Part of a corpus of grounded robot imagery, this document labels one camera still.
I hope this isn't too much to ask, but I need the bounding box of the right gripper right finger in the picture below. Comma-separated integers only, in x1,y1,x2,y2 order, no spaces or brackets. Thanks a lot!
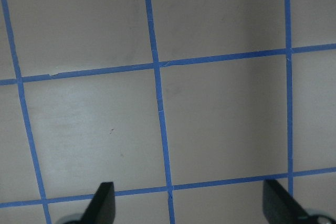
262,179,310,224

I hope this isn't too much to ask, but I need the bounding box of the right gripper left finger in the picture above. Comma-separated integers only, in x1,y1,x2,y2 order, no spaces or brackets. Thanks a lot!
79,182,116,224

